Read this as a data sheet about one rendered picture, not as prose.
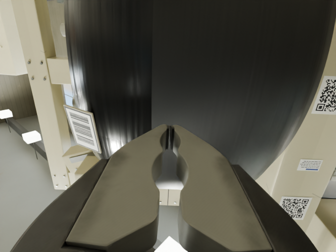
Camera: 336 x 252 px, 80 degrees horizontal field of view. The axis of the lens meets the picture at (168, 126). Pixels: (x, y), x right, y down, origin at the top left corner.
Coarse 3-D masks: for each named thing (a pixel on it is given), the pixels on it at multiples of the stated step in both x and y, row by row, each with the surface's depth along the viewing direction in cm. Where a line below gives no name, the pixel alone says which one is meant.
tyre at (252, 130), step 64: (64, 0) 20; (128, 0) 17; (192, 0) 17; (256, 0) 17; (320, 0) 18; (128, 64) 18; (192, 64) 18; (256, 64) 18; (320, 64) 21; (128, 128) 22; (192, 128) 21; (256, 128) 21
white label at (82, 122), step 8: (64, 104) 23; (72, 112) 23; (80, 112) 22; (88, 112) 22; (72, 120) 23; (80, 120) 23; (88, 120) 22; (72, 128) 24; (80, 128) 24; (88, 128) 23; (80, 136) 25; (88, 136) 24; (96, 136) 23; (80, 144) 26; (88, 144) 25; (96, 144) 24
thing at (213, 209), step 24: (192, 144) 11; (192, 168) 9; (216, 168) 9; (192, 192) 8; (216, 192) 8; (240, 192) 8; (192, 216) 7; (216, 216) 7; (240, 216) 7; (192, 240) 7; (216, 240) 6; (240, 240) 6; (264, 240) 6
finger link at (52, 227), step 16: (96, 176) 8; (64, 192) 8; (80, 192) 8; (48, 208) 7; (64, 208) 7; (80, 208) 7; (32, 224) 6; (48, 224) 6; (64, 224) 6; (32, 240) 6; (48, 240) 6; (64, 240) 6
